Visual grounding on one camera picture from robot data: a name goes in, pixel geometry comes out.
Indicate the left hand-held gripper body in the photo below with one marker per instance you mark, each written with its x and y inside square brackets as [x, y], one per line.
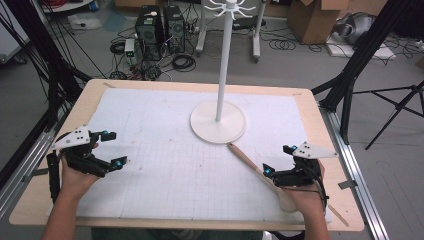
[71, 138]

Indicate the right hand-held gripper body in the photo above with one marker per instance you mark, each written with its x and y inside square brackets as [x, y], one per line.
[305, 173]

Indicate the wooden spoon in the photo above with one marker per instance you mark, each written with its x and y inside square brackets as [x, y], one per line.
[247, 162]

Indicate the white hook stand rack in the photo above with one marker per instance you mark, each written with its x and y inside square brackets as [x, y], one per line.
[219, 100]

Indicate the person's right hand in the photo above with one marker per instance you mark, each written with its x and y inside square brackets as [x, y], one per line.
[307, 200]

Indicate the person's left hand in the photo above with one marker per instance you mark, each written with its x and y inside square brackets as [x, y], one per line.
[75, 182]

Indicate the white grid mat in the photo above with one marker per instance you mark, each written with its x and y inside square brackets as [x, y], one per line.
[160, 150]

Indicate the thin wooden stick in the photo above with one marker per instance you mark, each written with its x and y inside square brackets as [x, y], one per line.
[338, 215]

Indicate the small white device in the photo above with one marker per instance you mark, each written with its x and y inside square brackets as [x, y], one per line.
[129, 50]

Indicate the white rolling stand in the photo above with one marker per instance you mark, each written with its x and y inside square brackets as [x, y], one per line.
[256, 43]

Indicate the black computer tower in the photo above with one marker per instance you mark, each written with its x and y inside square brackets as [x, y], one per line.
[174, 28]
[149, 31]

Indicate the black tripod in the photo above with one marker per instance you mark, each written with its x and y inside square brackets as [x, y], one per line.
[398, 106]

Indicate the white foam board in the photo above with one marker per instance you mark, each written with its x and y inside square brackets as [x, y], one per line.
[353, 51]

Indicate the white panel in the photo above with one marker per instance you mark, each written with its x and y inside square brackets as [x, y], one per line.
[11, 36]

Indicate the cardboard box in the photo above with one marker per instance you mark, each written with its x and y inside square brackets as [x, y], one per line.
[315, 21]

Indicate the white round table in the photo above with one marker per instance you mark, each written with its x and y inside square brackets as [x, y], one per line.
[68, 5]

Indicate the grey bag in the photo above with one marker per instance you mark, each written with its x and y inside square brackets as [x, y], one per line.
[355, 28]

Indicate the metal clamp bracket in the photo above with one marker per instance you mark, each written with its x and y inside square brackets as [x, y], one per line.
[35, 175]
[347, 184]

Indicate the aluminium rail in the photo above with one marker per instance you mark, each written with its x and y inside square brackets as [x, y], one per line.
[353, 173]
[25, 166]

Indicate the black frame strut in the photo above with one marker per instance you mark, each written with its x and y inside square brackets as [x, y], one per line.
[53, 76]
[360, 60]

